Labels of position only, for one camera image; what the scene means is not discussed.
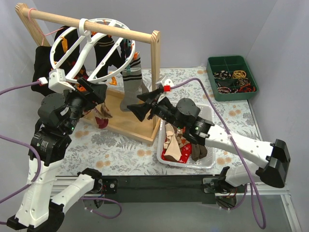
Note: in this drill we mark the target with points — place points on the white round clip hanger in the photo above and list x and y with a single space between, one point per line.
87 40

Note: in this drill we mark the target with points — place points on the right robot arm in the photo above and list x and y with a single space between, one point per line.
269 161

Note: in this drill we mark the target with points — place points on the black sock brown stripes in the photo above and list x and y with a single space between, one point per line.
102 47

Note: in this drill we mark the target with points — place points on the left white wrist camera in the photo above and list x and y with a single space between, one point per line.
56 81

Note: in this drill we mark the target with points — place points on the navy sock green toe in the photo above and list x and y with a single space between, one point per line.
125 49

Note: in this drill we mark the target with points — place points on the black garment on hanger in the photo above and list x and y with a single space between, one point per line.
42 65

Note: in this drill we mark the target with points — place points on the beige orange green argyle sock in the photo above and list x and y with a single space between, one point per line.
105 111

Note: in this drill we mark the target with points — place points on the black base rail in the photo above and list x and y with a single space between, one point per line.
157 189

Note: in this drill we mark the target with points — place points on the floral table mat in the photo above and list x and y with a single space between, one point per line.
114 154

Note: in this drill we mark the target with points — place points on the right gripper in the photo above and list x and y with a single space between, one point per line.
154 107

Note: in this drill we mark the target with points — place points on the orange clothes clip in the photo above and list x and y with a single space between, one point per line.
81 74

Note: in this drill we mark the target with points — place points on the white plastic laundry basket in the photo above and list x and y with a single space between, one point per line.
207 162

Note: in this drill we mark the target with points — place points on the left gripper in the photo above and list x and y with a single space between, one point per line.
86 96

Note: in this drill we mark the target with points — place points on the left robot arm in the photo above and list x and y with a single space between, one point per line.
59 114

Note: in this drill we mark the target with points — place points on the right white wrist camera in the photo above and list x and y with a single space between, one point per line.
166 84

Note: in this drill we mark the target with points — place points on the brown sock in basket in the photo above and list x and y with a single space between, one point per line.
198 152

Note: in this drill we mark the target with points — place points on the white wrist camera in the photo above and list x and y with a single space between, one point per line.
166 84
56 81

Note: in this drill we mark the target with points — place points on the grey striped sock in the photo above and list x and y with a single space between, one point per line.
135 62
133 86

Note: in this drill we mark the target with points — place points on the beige sock in basket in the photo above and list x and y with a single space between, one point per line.
172 150

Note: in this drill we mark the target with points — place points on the red sock in basket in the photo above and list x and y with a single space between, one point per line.
185 154

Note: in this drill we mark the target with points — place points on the green compartment tray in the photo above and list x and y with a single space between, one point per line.
231 78

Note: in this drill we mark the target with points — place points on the wooden clothes rack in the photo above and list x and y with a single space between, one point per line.
122 123

